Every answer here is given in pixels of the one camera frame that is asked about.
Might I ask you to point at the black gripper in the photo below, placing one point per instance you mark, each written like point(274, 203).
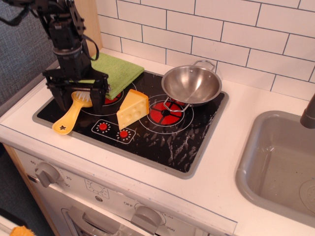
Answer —
point(76, 73)

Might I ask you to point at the yellow dish scrubber brush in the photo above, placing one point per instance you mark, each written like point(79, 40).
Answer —
point(80, 99)

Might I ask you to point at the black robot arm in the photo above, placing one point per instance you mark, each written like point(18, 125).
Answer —
point(65, 27)

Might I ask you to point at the black toy stove top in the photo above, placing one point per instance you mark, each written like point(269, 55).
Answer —
point(170, 138)

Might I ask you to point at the green folded cloth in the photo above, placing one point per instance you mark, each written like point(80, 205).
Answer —
point(120, 73)

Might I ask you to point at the yellow toy cheese wedge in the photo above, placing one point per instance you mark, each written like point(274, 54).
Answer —
point(134, 107)

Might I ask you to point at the grey left oven knob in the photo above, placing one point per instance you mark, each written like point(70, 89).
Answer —
point(46, 174)

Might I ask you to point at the grey oven knob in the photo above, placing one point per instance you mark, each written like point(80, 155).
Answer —
point(46, 174)
point(146, 219)

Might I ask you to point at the small steel wok pan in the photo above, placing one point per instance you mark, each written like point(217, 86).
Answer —
point(193, 85)

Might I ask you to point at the grey right oven knob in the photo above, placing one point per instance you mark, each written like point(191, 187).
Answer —
point(146, 219)

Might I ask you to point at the orange fuzzy object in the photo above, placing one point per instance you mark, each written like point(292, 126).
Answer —
point(21, 231)

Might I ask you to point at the grey sink basin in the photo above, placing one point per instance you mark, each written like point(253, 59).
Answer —
point(277, 168)

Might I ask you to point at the grey faucet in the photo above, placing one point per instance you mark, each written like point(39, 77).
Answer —
point(308, 117)

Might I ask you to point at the wooden side post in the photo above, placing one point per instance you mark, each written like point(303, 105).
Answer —
point(88, 10)

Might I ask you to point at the grey oven door handle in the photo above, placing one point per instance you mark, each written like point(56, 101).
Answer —
point(92, 223)

